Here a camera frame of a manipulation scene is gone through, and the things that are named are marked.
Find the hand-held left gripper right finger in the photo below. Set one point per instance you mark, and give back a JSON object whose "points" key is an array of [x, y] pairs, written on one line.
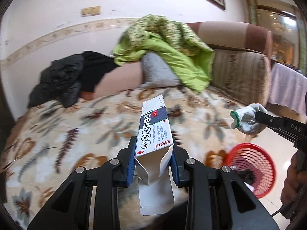
{"points": [[174, 170]]}

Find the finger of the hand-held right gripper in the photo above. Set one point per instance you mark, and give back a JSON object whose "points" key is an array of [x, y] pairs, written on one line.
{"points": [[263, 117], [279, 129]]}

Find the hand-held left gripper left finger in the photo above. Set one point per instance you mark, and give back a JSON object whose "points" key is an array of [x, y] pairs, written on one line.
{"points": [[132, 165]]}

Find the white sock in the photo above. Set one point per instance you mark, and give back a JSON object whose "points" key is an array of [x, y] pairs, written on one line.
{"points": [[247, 119]]}

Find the white medicine box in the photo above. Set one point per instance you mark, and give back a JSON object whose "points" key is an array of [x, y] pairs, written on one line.
{"points": [[151, 134]]}

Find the red mesh basket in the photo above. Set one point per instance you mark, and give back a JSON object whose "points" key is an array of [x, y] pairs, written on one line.
{"points": [[251, 155]]}

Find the black plastic bag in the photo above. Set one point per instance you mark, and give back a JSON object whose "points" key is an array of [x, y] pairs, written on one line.
{"points": [[244, 175]]}

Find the person's right hand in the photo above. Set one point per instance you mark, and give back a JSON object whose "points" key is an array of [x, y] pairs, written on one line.
{"points": [[291, 184]]}

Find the leaf print blanket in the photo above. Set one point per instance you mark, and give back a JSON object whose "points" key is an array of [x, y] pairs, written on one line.
{"points": [[72, 129]]}

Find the gold framed glass cabinet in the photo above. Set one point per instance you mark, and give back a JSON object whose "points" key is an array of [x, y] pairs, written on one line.
{"points": [[271, 28]]}

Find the grey quilted pillow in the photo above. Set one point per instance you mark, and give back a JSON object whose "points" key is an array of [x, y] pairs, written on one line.
{"points": [[156, 71]]}

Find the black cloth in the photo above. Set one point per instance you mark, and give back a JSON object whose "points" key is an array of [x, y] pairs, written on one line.
{"points": [[96, 71]]}

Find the green quilt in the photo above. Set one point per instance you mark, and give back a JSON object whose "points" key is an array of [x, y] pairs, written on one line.
{"points": [[179, 60]]}

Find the black puffer jacket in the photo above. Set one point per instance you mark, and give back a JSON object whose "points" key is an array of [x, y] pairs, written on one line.
{"points": [[57, 76]]}

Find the gold wall switch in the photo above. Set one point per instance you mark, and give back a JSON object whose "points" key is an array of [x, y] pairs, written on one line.
{"points": [[96, 10], [86, 11]]}

